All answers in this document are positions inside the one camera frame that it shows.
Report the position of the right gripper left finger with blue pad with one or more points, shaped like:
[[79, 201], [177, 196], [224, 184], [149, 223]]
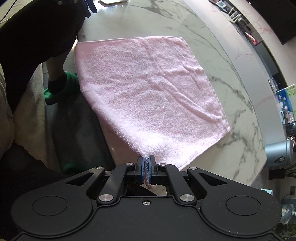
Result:
[[124, 180]]

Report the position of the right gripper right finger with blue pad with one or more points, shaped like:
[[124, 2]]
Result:
[[168, 175]]

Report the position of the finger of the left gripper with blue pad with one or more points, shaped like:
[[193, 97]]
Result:
[[88, 7]]

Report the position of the pink terry towel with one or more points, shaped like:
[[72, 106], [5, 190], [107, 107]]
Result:
[[153, 93]]

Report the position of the green slipper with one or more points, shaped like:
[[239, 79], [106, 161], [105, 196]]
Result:
[[65, 89]]

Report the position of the silver round trash bin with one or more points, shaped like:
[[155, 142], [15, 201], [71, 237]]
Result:
[[280, 154]]

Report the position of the white wifi router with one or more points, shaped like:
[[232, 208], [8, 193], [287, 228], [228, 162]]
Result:
[[234, 15]]

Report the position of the lotus painting acrylic frame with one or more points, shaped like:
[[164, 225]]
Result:
[[286, 101]]

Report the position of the black wall television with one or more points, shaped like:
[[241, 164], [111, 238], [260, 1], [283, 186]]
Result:
[[280, 16]]

